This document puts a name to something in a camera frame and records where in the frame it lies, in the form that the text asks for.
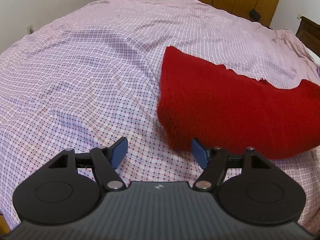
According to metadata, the red knitted sweater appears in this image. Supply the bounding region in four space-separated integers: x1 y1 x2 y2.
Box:
157 47 319 159

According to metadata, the pink checked bed sheet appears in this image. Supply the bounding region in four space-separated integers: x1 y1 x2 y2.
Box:
1 0 319 229

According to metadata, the dark wooden headboard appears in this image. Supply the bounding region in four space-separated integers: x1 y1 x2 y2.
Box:
296 16 320 57

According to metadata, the wall power socket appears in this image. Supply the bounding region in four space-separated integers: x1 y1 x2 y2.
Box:
27 25 34 35

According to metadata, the black wardrobe door handle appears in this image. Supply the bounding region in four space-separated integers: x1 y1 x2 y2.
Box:
249 9 261 22

